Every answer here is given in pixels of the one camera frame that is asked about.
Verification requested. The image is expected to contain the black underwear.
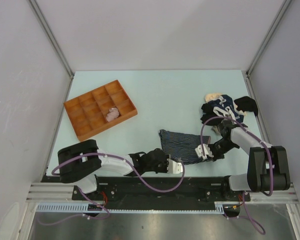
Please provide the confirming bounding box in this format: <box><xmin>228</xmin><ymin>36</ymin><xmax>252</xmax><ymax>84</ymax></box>
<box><xmin>234</xmin><ymin>96</ymin><xmax>259</xmax><ymax>117</ymax></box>

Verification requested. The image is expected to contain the striped navy underwear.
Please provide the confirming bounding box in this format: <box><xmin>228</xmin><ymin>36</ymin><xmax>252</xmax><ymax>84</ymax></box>
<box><xmin>158</xmin><ymin>129</ymin><xmax>207</xmax><ymax>165</ymax></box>

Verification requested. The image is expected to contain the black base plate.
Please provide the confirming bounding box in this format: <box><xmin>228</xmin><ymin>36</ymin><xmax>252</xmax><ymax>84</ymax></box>
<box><xmin>41</xmin><ymin>176</ymin><xmax>283</xmax><ymax>213</ymax></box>

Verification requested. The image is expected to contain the grey underwear in pile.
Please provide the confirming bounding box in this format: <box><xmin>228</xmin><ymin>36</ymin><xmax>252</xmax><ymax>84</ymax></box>
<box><xmin>211</xmin><ymin>125</ymin><xmax>221</xmax><ymax>135</ymax></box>

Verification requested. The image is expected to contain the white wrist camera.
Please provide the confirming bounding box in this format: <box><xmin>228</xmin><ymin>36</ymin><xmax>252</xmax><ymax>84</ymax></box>
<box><xmin>167</xmin><ymin>158</ymin><xmax>184</xmax><ymax>174</ymax></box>
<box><xmin>195</xmin><ymin>143</ymin><xmax>214</xmax><ymax>161</ymax></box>

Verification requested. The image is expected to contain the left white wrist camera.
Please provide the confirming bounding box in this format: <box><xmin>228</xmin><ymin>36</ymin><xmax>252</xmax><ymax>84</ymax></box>
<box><xmin>167</xmin><ymin>158</ymin><xmax>184</xmax><ymax>174</ymax></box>

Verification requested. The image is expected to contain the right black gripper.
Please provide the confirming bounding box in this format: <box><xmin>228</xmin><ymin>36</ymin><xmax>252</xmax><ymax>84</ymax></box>
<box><xmin>205</xmin><ymin>139</ymin><xmax>238</xmax><ymax>162</ymax></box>

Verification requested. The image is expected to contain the left aluminium frame post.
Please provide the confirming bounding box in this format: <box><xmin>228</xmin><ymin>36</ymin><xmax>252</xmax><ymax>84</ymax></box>
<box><xmin>27</xmin><ymin>0</ymin><xmax>75</xmax><ymax>80</ymax></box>

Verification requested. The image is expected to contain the right aluminium frame post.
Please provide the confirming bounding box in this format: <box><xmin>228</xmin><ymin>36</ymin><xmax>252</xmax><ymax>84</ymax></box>
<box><xmin>244</xmin><ymin>0</ymin><xmax>293</xmax><ymax>77</ymax></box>

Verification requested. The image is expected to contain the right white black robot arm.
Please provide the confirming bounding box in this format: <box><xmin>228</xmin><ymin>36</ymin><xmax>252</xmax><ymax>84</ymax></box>
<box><xmin>204</xmin><ymin>118</ymin><xmax>291</xmax><ymax>201</ymax></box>

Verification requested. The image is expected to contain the aluminium frame post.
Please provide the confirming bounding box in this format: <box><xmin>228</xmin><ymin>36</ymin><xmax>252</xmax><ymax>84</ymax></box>
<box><xmin>27</xmin><ymin>0</ymin><xmax>75</xmax><ymax>80</ymax></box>
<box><xmin>244</xmin><ymin>0</ymin><xmax>293</xmax><ymax>77</ymax></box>

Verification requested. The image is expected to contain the cream underwear in pile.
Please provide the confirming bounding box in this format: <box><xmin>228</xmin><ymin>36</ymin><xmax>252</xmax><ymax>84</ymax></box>
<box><xmin>204</xmin><ymin>93</ymin><xmax>222</xmax><ymax>103</ymax></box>

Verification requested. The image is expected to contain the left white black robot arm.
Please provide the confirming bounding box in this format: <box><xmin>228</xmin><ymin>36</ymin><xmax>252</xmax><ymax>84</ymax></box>
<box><xmin>57</xmin><ymin>139</ymin><xmax>171</xmax><ymax>200</ymax></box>

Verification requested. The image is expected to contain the navy white underwear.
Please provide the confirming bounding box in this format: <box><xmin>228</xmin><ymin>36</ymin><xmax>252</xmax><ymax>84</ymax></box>
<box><xmin>200</xmin><ymin>94</ymin><xmax>245</xmax><ymax>124</ymax></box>

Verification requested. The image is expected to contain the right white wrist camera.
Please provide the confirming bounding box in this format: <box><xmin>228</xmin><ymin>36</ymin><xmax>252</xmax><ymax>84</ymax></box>
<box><xmin>195</xmin><ymin>143</ymin><xmax>214</xmax><ymax>161</ymax></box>

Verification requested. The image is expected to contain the white slotted cable duct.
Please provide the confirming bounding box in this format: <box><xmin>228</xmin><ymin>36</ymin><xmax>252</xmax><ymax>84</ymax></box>
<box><xmin>36</xmin><ymin>202</ymin><xmax>239</xmax><ymax>215</ymax></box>

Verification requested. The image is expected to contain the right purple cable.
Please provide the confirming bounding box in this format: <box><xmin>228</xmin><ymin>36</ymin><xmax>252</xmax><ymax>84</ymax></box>
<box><xmin>200</xmin><ymin>116</ymin><xmax>276</xmax><ymax>235</ymax></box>

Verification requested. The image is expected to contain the orange compartment tray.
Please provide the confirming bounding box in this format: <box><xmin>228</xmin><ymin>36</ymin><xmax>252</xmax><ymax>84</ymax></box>
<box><xmin>63</xmin><ymin>79</ymin><xmax>138</xmax><ymax>142</ymax></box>

